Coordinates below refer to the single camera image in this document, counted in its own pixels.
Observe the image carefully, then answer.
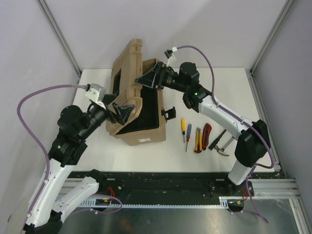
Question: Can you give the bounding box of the red black utility knife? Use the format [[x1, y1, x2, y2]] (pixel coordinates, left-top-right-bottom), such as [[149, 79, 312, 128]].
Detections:
[[202, 123, 212, 151]]

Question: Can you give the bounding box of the yellow handled screwdriver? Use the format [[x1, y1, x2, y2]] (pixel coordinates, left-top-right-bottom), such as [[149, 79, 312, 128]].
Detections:
[[181, 118, 186, 143]]

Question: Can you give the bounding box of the steel claw hammer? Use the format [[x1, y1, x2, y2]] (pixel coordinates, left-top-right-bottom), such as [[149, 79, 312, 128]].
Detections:
[[214, 137, 234, 156]]

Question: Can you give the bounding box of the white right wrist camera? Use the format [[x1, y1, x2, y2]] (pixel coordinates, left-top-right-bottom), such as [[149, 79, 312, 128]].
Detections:
[[164, 47, 177, 66]]

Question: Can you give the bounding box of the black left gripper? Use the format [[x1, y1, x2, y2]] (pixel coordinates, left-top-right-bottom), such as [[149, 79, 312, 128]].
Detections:
[[79, 94, 135, 139]]

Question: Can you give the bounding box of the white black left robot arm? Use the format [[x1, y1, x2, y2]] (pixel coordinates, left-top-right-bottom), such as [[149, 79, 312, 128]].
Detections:
[[23, 102, 135, 234]]

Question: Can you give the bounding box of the black handled hammer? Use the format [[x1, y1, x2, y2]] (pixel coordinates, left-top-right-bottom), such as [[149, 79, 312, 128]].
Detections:
[[208, 129, 227, 151]]

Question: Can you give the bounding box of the yellow utility knife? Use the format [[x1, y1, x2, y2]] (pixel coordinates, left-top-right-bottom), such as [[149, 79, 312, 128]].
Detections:
[[194, 128, 202, 154]]

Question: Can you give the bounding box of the black tool box tray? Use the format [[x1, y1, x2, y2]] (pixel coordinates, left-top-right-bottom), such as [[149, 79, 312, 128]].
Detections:
[[117, 86, 159, 135]]

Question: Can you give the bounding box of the blue red handled screwdriver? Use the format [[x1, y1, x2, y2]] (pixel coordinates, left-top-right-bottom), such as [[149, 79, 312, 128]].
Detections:
[[185, 124, 192, 152]]

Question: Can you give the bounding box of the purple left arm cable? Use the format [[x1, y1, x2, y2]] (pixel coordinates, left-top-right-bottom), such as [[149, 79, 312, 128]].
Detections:
[[17, 84, 124, 230]]

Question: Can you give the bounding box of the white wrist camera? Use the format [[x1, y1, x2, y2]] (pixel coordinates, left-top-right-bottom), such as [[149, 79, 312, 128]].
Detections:
[[85, 83, 106, 109], [164, 47, 177, 66]]

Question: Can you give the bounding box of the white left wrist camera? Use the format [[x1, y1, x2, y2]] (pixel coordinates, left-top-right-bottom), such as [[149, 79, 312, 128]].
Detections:
[[85, 83, 106, 109]]

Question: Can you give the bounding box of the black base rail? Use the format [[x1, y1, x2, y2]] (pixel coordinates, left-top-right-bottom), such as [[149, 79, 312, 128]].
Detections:
[[50, 170, 255, 198]]

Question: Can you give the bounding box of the tan plastic tool box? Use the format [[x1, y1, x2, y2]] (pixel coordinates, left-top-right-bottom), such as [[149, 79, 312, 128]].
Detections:
[[106, 39, 176, 146]]

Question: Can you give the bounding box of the aluminium frame rail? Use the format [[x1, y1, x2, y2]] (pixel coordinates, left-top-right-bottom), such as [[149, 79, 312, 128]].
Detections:
[[76, 177, 300, 213]]

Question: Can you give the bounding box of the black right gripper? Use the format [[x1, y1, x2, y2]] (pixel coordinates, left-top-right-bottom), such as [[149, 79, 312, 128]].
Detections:
[[134, 61, 188, 94]]

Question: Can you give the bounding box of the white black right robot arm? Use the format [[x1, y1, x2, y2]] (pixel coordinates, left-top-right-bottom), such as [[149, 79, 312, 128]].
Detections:
[[135, 62, 271, 195]]

